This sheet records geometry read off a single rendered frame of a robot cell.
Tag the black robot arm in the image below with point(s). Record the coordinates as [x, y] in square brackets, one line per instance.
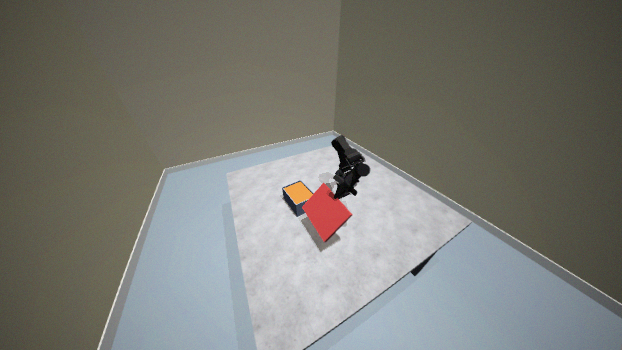
[349, 157]

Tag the red square lid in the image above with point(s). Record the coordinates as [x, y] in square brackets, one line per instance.
[327, 214]

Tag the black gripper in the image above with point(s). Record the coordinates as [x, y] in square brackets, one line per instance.
[345, 186]

